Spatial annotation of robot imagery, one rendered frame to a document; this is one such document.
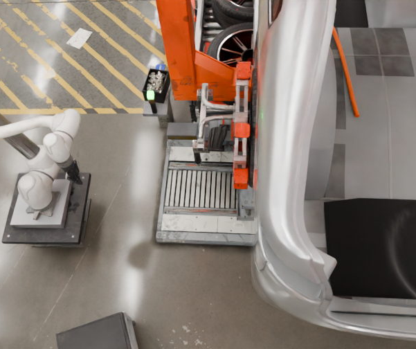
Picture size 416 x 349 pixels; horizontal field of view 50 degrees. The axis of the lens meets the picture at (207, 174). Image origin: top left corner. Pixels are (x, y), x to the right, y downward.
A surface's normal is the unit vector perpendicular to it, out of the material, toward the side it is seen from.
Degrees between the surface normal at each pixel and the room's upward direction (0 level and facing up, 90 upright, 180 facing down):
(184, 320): 0
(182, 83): 90
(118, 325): 0
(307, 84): 21
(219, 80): 90
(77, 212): 0
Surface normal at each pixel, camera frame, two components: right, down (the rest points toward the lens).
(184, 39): -0.06, 0.89
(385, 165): -0.07, -0.11
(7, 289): -0.05, -0.46
